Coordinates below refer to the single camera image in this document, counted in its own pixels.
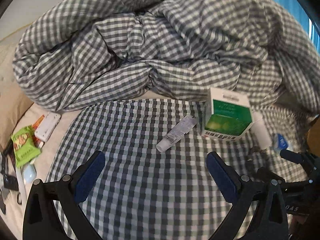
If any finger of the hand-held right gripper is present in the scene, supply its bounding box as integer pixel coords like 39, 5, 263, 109
257, 167, 313, 193
280, 149, 320, 178

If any green snack packet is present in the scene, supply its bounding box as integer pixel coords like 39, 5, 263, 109
10, 125, 42, 168

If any orange snack packet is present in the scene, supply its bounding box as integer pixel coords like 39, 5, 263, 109
31, 115, 46, 148

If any blue tissue packet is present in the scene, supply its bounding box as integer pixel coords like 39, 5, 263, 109
272, 133, 289, 152

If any light blue earbud case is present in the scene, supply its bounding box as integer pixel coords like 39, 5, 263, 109
23, 164, 37, 182

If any cream mattress sheet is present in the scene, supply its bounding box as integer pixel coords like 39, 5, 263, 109
0, 90, 83, 240

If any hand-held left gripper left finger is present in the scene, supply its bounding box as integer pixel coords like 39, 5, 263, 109
22, 150, 106, 240

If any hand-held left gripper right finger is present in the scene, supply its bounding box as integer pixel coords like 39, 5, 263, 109
206, 152, 290, 240

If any grey checked duvet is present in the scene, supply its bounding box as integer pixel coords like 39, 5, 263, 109
12, 0, 320, 113

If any green and white carton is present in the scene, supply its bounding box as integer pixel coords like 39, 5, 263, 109
201, 87, 253, 142

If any black box with red print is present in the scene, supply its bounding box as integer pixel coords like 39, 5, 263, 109
3, 140, 16, 167

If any white power strip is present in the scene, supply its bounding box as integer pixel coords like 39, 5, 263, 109
34, 113, 62, 143

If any beige pillow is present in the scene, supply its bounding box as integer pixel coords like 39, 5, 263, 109
0, 80, 34, 150

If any white cable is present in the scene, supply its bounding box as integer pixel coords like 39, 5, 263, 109
16, 166, 28, 203

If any grey checked flat sheet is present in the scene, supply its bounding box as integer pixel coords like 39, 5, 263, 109
46, 99, 308, 240

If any white squeeze tube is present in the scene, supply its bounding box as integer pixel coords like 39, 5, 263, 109
156, 115, 198, 152

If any white tape roll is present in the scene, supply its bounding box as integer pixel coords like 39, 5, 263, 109
251, 112, 272, 149

